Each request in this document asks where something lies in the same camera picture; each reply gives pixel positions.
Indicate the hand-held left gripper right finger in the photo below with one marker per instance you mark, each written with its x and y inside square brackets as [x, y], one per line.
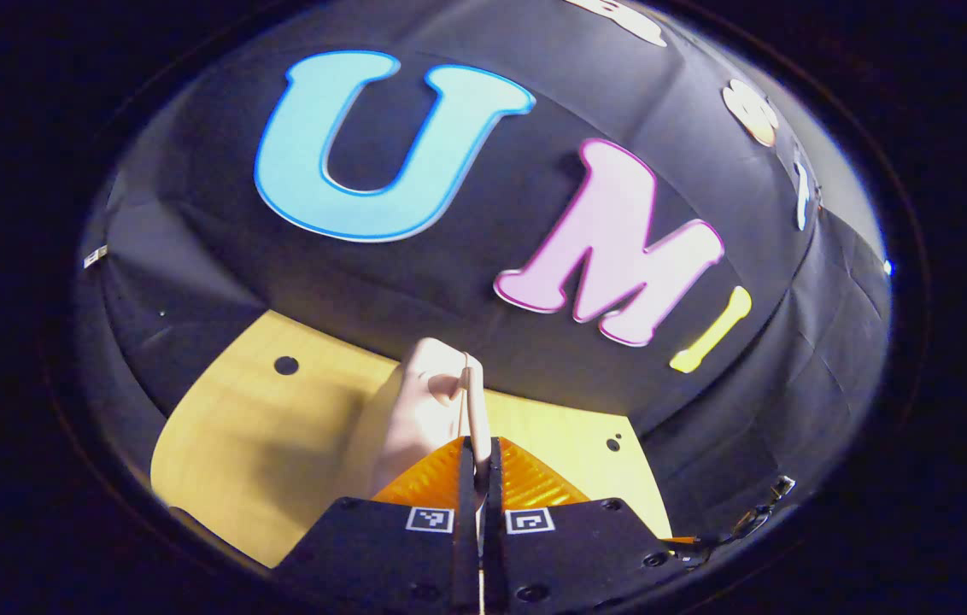
[494, 530]

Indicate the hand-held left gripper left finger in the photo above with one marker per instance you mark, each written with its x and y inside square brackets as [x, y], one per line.
[466, 530]

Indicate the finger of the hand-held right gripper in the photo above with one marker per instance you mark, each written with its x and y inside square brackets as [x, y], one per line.
[685, 541]

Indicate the pink suitcase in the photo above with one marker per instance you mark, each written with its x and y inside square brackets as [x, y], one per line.
[419, 418]

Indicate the metal binder clip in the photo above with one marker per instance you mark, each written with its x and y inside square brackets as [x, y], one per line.
[781, 487]
[95, 254]

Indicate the black backdrop cloth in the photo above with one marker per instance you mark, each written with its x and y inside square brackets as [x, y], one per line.
[483, 282]

